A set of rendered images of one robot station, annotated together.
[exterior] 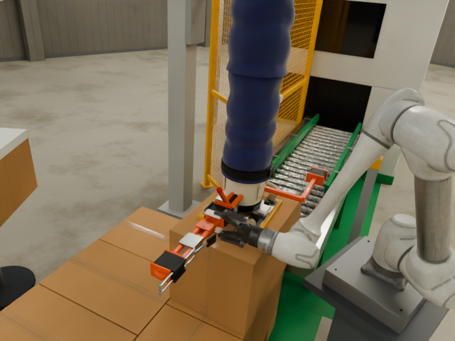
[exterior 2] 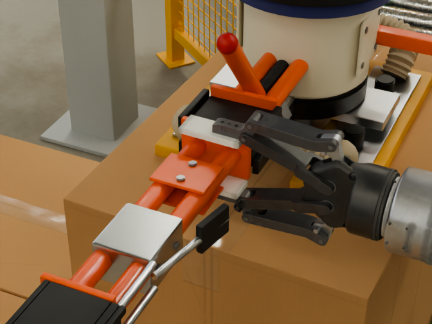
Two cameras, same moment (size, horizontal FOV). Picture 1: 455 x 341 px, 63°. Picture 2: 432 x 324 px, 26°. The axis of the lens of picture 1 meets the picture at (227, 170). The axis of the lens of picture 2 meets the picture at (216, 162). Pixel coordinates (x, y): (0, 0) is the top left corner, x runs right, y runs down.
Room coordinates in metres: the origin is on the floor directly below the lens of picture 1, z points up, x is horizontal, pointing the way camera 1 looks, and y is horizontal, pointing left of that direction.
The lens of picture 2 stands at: (0.35, 0.03, 1.65)
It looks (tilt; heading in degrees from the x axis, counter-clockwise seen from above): 35 degrees down; 1
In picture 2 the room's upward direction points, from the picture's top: straight up
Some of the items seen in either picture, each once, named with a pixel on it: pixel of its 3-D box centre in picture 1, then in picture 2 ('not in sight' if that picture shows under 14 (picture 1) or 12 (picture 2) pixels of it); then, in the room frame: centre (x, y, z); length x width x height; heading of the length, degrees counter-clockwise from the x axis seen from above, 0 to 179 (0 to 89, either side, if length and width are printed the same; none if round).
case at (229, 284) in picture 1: (238, 245); (296, 231); (1.45, -0.08, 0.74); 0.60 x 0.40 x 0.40; 154
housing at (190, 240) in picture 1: (190, 244); (139, 247); (1.03, 0.11, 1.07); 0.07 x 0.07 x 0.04; 66
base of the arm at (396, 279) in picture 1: (391, 262); not in sight; (1.26, -0.74, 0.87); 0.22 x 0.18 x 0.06; 142
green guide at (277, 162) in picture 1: (293, 139); not in sight; (3.27, -0.60, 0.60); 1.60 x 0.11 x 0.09; 156
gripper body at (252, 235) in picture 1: (249, 234); (348, 195); (1.11, -0.10, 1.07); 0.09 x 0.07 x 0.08; 66
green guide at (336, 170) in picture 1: (350, 152); not in sight; (3.05, -1.09, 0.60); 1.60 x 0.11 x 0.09; 156
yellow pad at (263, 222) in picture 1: (261, 212); (368, 118); (1.42, -0.17, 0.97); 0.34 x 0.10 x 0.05; 156
